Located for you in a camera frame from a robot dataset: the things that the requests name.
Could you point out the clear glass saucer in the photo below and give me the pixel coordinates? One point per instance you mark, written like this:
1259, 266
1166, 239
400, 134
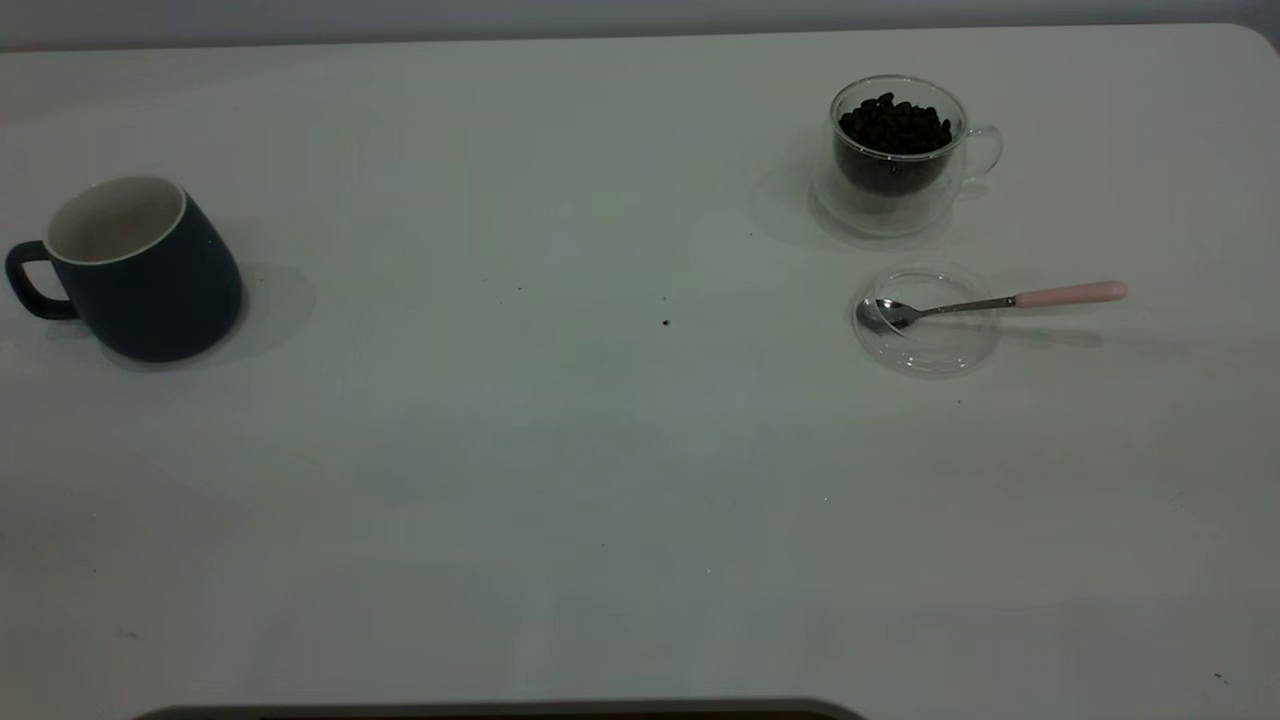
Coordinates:
935, 350

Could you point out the roasted coffee beans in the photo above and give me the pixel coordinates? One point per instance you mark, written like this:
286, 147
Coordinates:
895, 135

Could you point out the clear glass cup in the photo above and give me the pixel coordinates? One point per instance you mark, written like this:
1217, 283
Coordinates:
890, 210

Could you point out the dark grey ceramic mug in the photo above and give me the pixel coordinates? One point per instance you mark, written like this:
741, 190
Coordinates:
150, 290

